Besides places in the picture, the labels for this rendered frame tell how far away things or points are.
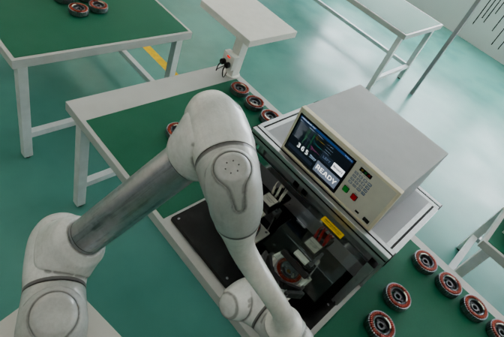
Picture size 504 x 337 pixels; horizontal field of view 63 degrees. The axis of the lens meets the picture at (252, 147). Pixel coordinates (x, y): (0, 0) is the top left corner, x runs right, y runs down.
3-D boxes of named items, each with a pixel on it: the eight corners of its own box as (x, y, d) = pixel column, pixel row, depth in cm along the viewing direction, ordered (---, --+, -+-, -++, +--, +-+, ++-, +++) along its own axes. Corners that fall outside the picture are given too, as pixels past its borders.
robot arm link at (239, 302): (235, 293, 132) (266, 320, 126) (206, 309, 118) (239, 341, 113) (250, 266, 129) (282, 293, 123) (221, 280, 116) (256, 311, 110)
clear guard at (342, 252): (314, 302, 125) (322, 293, 121) (262, 244, 134) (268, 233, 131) (368, 251, 147) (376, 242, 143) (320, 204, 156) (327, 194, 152)
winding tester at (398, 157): (368, 231, 138) (401, 194, 125) (280, 147, 155) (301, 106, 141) (418, 188, 164) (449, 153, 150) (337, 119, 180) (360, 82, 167)
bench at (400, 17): (367, 97, 435) (406, 35, 386) (240, -5, 516) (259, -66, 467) (405, 79, 494) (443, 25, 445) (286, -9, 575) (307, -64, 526)
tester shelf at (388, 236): (382, 266, 135) (390, 260, 132) (248, 134, 161) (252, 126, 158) (436, 212, 164) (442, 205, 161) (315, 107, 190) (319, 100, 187)
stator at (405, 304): (385, 309, 162) (389, 305, 160) (379, 284, 171) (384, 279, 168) (409, 314, 164) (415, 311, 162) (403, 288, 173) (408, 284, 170)
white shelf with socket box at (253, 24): (223, 115, 217) (250, 40, 187) (182, 74, 231) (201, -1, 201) (268, 100, 240) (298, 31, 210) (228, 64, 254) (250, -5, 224)
